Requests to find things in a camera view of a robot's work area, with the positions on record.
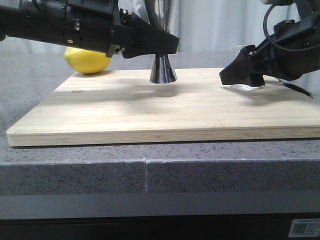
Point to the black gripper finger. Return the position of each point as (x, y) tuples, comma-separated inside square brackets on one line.
[(147, 39)]

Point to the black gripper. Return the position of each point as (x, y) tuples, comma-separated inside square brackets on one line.
[(83, 24), (290, 52)]

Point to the small glass beaker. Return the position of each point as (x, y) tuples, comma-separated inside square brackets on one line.
[(241, 87)]

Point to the steel cocktail jigger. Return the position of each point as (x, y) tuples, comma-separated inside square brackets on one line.
[(162, 71)]

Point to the yellow lemon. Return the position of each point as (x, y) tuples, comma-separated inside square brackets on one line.
[(86, 61)]

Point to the grey curtain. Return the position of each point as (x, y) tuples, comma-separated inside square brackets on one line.
[(201, 25)]

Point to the wooden cutting board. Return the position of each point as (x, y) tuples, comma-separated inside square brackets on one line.
[(123, 106)]

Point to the white label sticker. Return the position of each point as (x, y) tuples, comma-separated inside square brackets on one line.
[(304, 228)]

